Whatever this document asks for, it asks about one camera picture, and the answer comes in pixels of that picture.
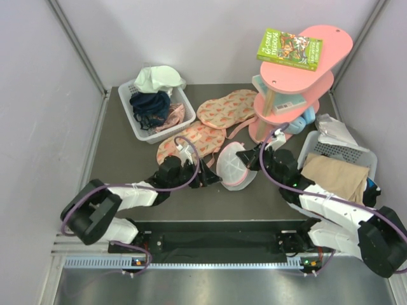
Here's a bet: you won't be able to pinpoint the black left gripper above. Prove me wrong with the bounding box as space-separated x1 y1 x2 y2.
169 158 222 189

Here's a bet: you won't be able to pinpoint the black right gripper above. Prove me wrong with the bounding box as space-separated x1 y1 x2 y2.
237 142 285 186

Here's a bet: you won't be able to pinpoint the white mesh pink-trim laundry bag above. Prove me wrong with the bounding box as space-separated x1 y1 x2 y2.
216 142 257 191

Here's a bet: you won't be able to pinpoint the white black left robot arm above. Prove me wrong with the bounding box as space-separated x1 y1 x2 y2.
60 156 222 252

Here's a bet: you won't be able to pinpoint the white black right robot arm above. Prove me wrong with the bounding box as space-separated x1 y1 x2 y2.
236 144 406 278

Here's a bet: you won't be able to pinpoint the peach patterned eye mask lower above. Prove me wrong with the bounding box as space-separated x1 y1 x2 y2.
156 121 226 168

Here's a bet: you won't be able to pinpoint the peach patterned eye mask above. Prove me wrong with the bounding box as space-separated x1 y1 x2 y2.
156 121 226 168
197 90 257 130

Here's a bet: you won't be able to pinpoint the peach patterned eye mask upper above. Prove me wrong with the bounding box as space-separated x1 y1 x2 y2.
197 90 257 130

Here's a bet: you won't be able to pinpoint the light blue headphones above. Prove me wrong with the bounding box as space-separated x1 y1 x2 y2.
284 106 315 135

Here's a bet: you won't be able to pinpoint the white plastic basket right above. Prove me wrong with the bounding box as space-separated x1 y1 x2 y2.
298 131 378 180

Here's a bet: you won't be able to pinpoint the white plastic basket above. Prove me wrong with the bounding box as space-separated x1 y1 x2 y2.
118 79 197 144
298 131 378 180

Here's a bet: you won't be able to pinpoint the light blue book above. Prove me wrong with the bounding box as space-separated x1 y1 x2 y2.
252 74 307 114

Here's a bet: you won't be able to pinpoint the pink lace garment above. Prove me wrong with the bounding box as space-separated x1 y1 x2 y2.
155 103 185 133

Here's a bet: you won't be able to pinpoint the pink three-tier wooden shelf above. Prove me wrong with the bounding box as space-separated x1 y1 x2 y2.
249 25 353 143

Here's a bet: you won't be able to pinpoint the navy lace garment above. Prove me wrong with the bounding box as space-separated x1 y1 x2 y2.
129 91 170 130

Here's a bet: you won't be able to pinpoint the beige folded garment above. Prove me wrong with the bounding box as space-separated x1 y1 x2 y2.
301 153 369 205

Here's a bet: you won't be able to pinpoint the white plastic basket left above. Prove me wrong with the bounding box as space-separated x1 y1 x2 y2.
118 79 197 144

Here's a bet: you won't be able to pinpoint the green treehouse book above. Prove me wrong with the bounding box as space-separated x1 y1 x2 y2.
256 29 323 71

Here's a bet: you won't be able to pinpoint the black blue garment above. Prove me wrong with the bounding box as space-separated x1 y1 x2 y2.
362 177 382 208

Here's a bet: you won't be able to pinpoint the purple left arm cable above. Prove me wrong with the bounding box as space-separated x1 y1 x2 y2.
60 135 201 274

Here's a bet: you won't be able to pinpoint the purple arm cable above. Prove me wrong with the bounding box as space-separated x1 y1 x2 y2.
60 135 201 274
259 122 407 277

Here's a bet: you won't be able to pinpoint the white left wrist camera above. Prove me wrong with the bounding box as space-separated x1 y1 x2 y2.
176 144 195 166

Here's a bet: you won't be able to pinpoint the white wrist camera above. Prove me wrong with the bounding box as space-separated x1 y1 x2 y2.
176 144 195 166
265 129 286 151

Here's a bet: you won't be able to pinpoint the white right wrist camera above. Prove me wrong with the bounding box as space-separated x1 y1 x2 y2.
265 129 286 151

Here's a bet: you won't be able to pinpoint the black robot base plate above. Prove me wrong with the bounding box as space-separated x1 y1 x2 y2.
132 220 330 264

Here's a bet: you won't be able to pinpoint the grey slotted cable duct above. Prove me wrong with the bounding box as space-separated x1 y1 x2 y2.
64 256 321 270

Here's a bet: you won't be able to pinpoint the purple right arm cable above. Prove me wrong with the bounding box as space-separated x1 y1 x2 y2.
259 122 407 277

